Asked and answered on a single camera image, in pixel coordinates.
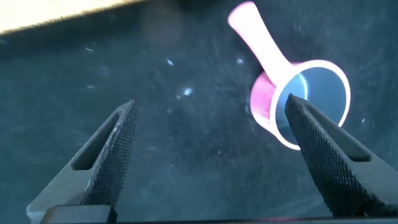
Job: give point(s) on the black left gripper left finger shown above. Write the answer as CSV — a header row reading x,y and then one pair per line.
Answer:
x,y
105,165

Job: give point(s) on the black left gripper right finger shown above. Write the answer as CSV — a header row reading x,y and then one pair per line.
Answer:
x,y
335,168

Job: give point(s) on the black table cloth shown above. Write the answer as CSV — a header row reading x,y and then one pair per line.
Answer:
x,y
186,140

